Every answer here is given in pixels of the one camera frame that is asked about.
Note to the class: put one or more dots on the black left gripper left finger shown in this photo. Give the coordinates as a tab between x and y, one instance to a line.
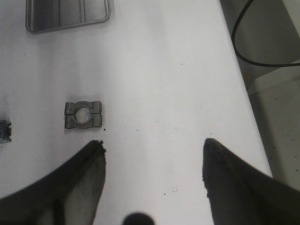
67	196

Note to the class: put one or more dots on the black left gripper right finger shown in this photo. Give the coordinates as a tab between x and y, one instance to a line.
239	194

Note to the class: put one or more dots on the silver metal tray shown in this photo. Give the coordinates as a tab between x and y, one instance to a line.
50	15

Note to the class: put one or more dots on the grey metal clamp block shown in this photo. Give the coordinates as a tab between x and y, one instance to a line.
83	115

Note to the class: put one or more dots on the red emergency stop button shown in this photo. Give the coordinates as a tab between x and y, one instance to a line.
5	131

